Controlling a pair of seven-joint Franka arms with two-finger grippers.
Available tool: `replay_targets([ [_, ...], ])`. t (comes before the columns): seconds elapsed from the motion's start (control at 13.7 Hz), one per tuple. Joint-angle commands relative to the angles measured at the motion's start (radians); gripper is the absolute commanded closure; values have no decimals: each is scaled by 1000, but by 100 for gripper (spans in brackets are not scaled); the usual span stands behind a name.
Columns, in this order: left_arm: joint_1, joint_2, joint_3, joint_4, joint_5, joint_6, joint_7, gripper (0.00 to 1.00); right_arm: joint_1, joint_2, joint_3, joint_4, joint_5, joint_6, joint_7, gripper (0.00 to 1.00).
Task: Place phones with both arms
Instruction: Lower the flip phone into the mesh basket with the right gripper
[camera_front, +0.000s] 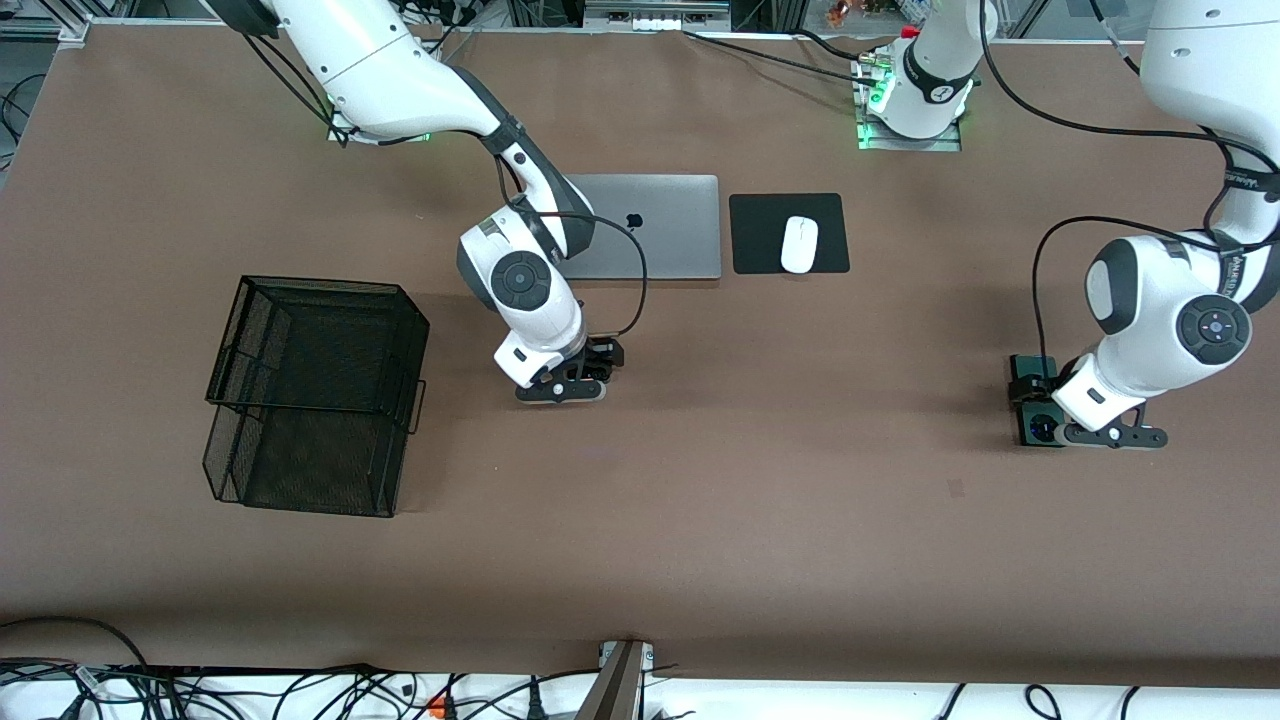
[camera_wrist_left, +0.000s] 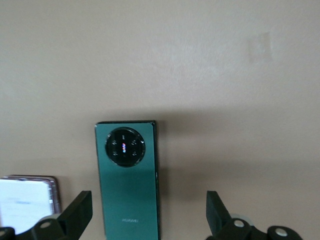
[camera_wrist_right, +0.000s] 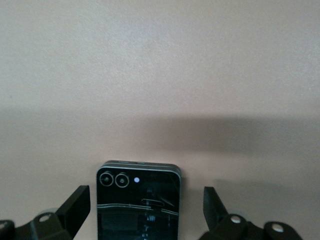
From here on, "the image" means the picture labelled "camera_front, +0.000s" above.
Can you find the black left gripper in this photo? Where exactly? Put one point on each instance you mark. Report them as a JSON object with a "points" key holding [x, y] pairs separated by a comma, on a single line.
{"points": [[1028, 381]]}

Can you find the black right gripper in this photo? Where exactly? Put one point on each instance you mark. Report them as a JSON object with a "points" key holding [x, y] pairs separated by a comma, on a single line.
{"points": [[603, 354]]}

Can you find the green phone round camera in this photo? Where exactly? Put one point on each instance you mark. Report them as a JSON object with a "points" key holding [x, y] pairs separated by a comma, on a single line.
{"points": [[1030, 425]]}

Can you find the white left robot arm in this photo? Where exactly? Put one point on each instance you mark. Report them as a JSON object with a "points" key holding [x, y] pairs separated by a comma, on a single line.
{"points": [[1170, 310]]}

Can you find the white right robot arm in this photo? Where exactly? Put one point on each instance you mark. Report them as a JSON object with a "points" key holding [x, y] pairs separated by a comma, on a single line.
{"points": [[400, 70]]}

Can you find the silver closed laptop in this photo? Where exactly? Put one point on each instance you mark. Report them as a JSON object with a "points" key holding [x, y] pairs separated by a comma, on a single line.
{"points": [[680, 230]]}

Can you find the black mouse pad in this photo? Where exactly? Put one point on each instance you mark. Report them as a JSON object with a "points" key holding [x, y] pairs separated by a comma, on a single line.
{"points": [[760, 240]]}

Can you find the white computer mouse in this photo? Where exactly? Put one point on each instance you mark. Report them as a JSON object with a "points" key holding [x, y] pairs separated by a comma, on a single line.
{"points": [[800, 245]]}

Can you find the black mesh two-tier basket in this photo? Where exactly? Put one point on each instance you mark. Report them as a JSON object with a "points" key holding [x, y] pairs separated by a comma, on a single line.
{"points": [[320, 350]]}

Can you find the power strip white sockets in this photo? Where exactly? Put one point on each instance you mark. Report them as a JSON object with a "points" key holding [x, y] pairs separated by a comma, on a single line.
{"points": [[650, 20]]}

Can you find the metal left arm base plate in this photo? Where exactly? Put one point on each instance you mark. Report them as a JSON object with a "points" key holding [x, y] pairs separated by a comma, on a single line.
{"points": [[910, 145]]}

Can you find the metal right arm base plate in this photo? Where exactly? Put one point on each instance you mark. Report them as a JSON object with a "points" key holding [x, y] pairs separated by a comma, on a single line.
{"points": [[410, 138]]}

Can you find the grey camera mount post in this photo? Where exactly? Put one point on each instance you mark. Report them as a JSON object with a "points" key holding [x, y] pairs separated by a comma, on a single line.
{"points": [[620, 690]]}

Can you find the aluminium frame profile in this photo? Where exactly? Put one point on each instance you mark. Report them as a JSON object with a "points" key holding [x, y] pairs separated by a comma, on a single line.
{"points": [[60, 30]]}

